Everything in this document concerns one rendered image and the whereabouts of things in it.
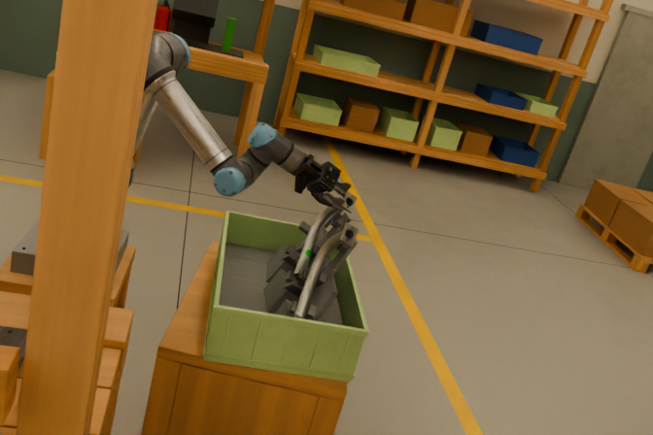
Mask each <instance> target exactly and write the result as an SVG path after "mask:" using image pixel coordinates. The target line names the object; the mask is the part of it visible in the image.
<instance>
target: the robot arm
mask: <svg viewBox="0 0 653 435"><path fill-rule="evenodd" d="M189 62H190V51H189V46H188V45H187V43H186V42H185V41H184V39H182V38H181V37H180V36H178V35H176V34H173V33H168V32H162V33H156V34H153V36H152V41H151V48H150V54H149V60H148V67H147V73H146V79H145V85H144V91H143V98H142V104H141V110H140V116H139V122H138V128H137V135H136V141H135V148H134V153H133V156H134V154H135V152H136V150H137V148H138V146H139V144H140V142H141V140H142V138H143V136H144V133H145V131H146V129H147V127H148V125H149V123H150V121H151V119H152V117H153V114H154V112H155V109H156V107H157V105H158V104H159V106H160V107H161V108H162V110H163V111H164V112H165V113H166V114H167V115H168V116H169V118H170V119H171V120H172V122H173V123H174V124H175V126H176V127H177V128H178V130H179V131H180V132H181V134H182V135H183V136H184V137H185V139H186V140H187V141H188V143H189V144H190V146H191V147H192V148H193V150H194V151H195V152H196V154H197V155H198V156H199V158H200V159H201V160H202V161H203V163H204V164H205V165H206V167H207V168H208V169H209V171H210V172H211V173H212V175H213V176H214V177H215V178H214V187H215V189H216V191H217V192H218V193H219V194H221V195H223V196H233V195H235V194H237V193H240V192H241V191H242V190H243V189H247V188H248V187H249V186H250V185H252V184H253V183H254V182H255V181H256V179H257V178H258V177H259V176H260V175H261V173H262V172H263V171H264V170H265V169H266V168H267V167H268V166H269V165H270V163H271V162H272V161H273V162H274V163H276V164H277V165H278V166H280V167H281V168H282V169H284V170H285V171H287V172H288V173H291V174H292V175H294V176H295V184H294V191H295V192H297V193H300V194H301V193H302V192H303V190H304V189H305V188H306V186H307V190H309V191H310V192H311V195H312V196H313V197H314V198H315V199H316V200H317V201H318V202H319V203H321V204H323V205H326V206H328V207H331V208H334V209H338V210H344V209H343V208H342V207H341V206H342V205H343V204H344V203H345V200H344V199H343V198H344V196H345V193H346V191H348V189H349V188H350V187H351V185H350V184H348V183H341V182H339V181H338V178H339V176H340V172H341V170H339V169H338V168H337V167H335V166H334V165H333V164H331V163H330V162H329V161H327V162H325V163H323V164H321V165H320V164H319V163H318V162H316V161H315V160H314V159H313V158H314V156H313V155H312V154H311V153H310V154H308V155H307V154H306V153H305V152H304V151H303V150H301V149H300V148H299V147H297V146H296V145H295V144H293V143H292V142H291V141H289V140H288V139H287V138H285V137H284V136H283V135H281V134H280V133H279V132H278V131H277V130H276V129H273V128H272V127H270V126H269V125H267V124H266V123H260V124H259V125H258V126H256V127H255V129H254V130H253V132H252V133H251V134H250V136H249V138H248V144H249V145H250V147H249V148H248V149H247V150H246V151H245V152H244V154H243V155H242V156H241V157H240V158H239V159H236V158H235V157H234V155H233V154H232V153H231V151H230V150H229V149H228V147H227V146H226V145H225V143H224V142H223V140H222V139H221V138H220V136H219V135H218V134H217V132H216V131H215V130H214V128H213V127H212V126H211V124H210V123H209V122H208V120H207V119H206V118H205V116H204V115H202V113H201V112H200V111H199V109H198V108H197V107H196V105H195V104H194V103H193V101H192V100H191V99H190V97H189V96H188V94H187V93H186V92H185V90H184V89H183V88H182V86H181V85H180V84H179V82H178V81H177V80H176V79H177V77H178V75H179V74H181V73H183V72H184V71H185V70H186V69H187V68H188V66H189ZM332 166H333V167H332ZM336 169H337V170H336ZM334 190H335V191H336V192H337V193H338V194H340V195H342V196H343V198H341V197H335V196H333V195H332V194H331V193H330V192H331V191H334ZM326 191H327V192H326ZM323 192H326V193H323Z"/></svg>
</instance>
